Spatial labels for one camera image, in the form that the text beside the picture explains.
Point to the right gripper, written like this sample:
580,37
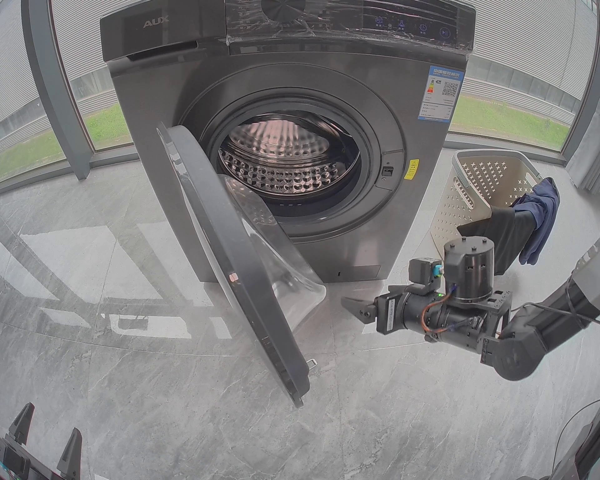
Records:
412,315

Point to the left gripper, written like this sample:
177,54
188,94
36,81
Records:
18,461

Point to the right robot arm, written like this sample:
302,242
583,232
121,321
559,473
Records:
529,335

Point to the washing machine door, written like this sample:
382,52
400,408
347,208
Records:
243,262

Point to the cream laundry basket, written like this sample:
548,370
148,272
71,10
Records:
473,187

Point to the grey washing machine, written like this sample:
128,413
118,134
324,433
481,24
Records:
154,89

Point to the black garment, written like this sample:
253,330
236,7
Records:
508,234

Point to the dark blue garment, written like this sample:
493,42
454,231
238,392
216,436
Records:
543,215

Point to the window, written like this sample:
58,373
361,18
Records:
51,93

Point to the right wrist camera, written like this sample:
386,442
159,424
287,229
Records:
424,274

